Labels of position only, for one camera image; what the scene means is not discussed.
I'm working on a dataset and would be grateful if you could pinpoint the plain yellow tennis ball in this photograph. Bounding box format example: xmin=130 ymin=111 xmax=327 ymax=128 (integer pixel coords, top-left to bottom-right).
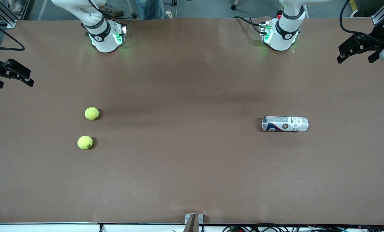
xmin=84 ymin=107 xmax=100 ymax=121

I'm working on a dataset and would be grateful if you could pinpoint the yellow tennis ball black print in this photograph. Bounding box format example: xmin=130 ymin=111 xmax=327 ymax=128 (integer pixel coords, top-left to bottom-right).
xmin=77 ymin=136 xmax=93 ymax=150

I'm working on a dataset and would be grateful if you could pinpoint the clear tennis ball can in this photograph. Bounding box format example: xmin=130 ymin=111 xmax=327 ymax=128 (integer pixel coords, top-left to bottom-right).
xmin=262 ymin=116 xmax=309 ymax=132

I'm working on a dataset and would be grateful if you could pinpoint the metal base box green light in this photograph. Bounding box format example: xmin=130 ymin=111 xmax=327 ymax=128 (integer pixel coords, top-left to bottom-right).
xmin=112 ymin=20 xmax=127 ymax=45
xmin=259 ymin=20 xmax=274 ymax=44

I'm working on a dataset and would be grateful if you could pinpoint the brown shoe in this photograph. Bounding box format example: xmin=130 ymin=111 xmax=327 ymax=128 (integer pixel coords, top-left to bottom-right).
xmin=99 ymin=4 xmax=124 ymax=18

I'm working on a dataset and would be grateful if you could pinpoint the person in blue jeans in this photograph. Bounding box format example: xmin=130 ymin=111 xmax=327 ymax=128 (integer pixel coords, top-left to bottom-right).
xmin=136 ymin=0 xmax=173 ymax=20

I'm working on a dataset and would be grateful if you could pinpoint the white table edge strip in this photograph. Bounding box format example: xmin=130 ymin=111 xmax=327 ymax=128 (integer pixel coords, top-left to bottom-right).
xmin=0 ymin=222 xmax=384 ymax=232

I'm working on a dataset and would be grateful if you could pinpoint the brown table cover sheet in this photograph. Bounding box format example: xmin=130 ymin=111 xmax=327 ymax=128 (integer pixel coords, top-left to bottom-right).
xmin=0 ymin=17 xmax=384 ymax=225

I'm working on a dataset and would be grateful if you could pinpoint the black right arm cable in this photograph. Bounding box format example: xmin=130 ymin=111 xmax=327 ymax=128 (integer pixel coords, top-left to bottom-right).
xmin=0 ymin=18 xmax=25 ymax=51

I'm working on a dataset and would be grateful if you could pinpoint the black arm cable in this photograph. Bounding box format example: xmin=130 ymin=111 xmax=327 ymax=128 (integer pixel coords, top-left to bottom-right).
xmin=0 ymin=18 xmax=25 ymax=51
xmin=340 ymin=0 xmax=384 ymax=44

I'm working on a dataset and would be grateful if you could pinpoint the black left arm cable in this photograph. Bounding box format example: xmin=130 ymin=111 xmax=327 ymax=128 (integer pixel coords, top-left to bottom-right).
xmin=340 ymin=0 xmax=384 ymax=44

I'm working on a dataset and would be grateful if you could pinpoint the black base cable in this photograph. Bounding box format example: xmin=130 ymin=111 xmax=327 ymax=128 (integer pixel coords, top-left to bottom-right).
xmin=82 ymin=0 xmax=138 ymax=21
xmin=233 ymin=16 xmax=264 ymax=34

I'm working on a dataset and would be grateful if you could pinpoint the tangled black cable bundle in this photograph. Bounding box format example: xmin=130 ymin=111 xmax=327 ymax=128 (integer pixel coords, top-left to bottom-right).
xmin=223 ymin=222 xmax=384 ymax=232

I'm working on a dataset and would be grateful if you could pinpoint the metal bracket with brown post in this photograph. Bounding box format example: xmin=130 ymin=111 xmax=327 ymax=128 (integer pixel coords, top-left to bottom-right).
xmin=185 ymin=214 xmax=204 ymax=232

